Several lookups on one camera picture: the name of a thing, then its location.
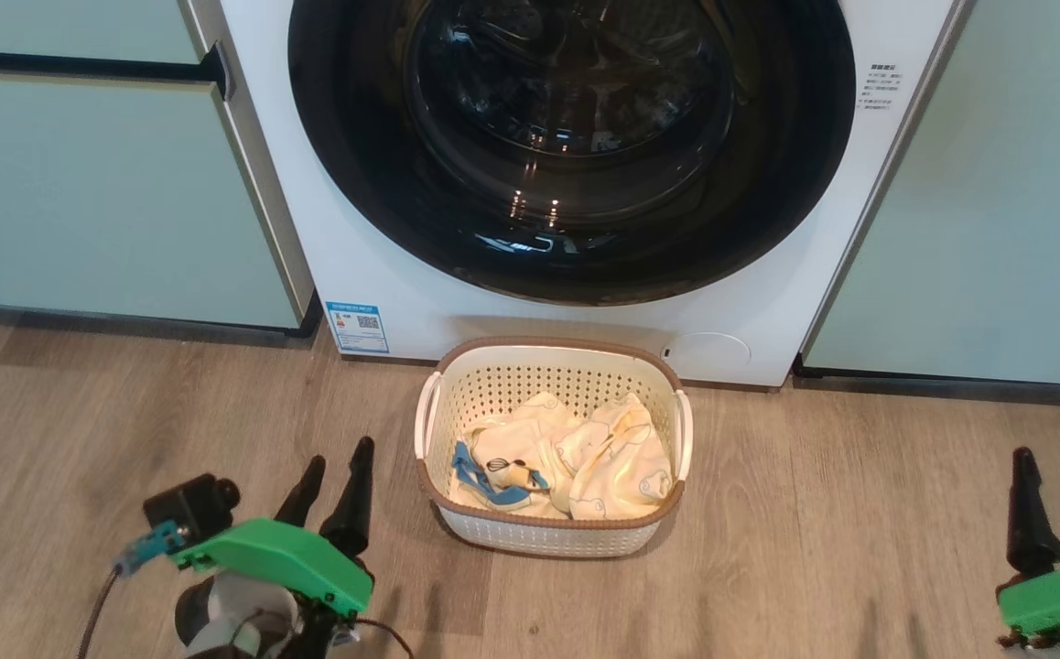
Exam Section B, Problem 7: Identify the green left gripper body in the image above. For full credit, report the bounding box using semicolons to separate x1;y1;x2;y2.
170;518;373;614

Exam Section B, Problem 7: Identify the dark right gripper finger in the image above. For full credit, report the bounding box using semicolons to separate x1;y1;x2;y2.
1006;447;1060;578

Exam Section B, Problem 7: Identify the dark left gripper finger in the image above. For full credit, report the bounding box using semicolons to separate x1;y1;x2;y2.
319;437;375;557
276;455;326;527

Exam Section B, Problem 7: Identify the cream garment with blue trim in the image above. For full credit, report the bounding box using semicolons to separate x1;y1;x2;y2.
449;394;588;519

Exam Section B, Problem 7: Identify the black round glass washer door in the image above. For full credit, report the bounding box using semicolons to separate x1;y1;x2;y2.
288;0;857;307

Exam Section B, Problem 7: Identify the white front-load washing machine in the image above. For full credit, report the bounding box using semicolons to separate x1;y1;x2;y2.
219;0;975;390

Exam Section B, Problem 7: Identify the blue energy label sticker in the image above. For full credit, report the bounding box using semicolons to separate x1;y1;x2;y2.
326;301;390;355

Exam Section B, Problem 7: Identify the cream perforated laundry basket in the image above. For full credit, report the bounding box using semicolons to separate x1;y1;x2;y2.
414;337;694;559

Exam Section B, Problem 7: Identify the pale green plain cabinet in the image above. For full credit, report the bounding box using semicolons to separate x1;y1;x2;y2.
800;0;1060;390

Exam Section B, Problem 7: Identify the round white filter cover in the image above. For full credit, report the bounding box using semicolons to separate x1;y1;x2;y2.
663;331;752;372

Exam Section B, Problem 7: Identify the small printed text label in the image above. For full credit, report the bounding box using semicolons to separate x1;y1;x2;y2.
860;62;902;113

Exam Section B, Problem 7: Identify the teal cable connector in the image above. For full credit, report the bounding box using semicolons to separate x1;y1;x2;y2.
116;522;185;576

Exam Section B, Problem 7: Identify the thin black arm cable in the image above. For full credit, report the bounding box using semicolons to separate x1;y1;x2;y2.
77;566;128;659

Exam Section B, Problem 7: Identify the pale green cabinet with handle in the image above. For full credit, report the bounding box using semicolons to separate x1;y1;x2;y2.
0;0;320;340

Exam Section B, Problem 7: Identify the black cabinet handle bar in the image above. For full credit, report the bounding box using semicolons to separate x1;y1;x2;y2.
0;48;234;100

